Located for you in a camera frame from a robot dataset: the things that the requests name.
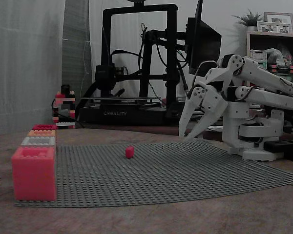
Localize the white curtain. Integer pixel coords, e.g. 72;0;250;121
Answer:
0;0;65;137

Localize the orange lego block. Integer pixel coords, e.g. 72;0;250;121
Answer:
27;130;57;137

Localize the black computer monitor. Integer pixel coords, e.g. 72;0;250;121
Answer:
185;0;222;77

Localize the multicolour lego brick tower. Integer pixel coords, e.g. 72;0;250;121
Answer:
51;90;77;129

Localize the large white photo frame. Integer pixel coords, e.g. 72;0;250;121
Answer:
263;12;293;34

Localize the dark pink lego block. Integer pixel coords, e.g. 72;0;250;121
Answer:
32;123;58;131

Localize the grey lego baseplate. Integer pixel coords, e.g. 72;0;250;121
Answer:
14;139;293;208

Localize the large pink lego block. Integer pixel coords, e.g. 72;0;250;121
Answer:
11;147;57;202

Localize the wooden shelf unit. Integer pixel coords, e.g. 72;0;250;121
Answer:
246;31;293;115

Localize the white plastic drawer unit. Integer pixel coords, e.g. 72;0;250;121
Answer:
250;49;269;70

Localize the robot servo cable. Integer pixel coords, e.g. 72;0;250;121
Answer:
185;60;218;96

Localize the grey lego block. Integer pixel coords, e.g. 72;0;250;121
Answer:
21;136;57;148

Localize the small white photo frame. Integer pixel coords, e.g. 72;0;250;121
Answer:
256;21;293;34

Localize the small potted green plant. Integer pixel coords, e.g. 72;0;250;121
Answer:
231;9;264;32

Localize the black Creality 3D printer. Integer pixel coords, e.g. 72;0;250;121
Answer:
78;0;186;127

